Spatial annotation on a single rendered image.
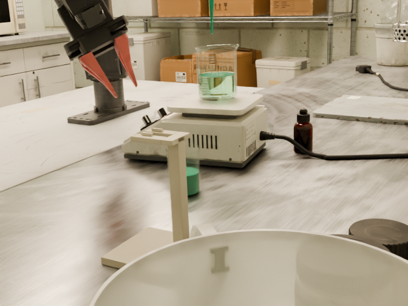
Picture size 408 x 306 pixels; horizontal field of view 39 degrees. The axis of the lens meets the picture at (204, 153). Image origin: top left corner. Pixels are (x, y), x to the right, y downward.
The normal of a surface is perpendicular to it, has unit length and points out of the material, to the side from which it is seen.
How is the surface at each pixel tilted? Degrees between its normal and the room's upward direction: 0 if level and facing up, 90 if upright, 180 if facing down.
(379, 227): 0
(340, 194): 0
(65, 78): 90
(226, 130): 90
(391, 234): 0
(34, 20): 90
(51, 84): 90
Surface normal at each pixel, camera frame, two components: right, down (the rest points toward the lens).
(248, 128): 0.93, 0.07
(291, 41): -0.51, 0.26
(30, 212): -0.04, -0.96
